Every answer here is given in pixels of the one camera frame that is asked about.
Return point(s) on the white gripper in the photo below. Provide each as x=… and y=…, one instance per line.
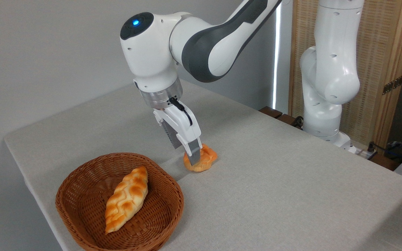
x=183, y=127

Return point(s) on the round bread bun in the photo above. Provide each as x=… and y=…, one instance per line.
x=208, y=158

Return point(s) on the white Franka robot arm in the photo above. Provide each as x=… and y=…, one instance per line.
x=152, y=52

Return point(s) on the long braided bread loaf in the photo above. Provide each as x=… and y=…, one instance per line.
x=126, y=200

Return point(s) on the brown wicker basket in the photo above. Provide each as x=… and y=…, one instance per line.
x=82, y=195

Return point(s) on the wooden rattan screen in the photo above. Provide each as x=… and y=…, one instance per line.
x=379, y=52

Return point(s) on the dark metal hinge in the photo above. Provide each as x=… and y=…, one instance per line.
x=393, y=84

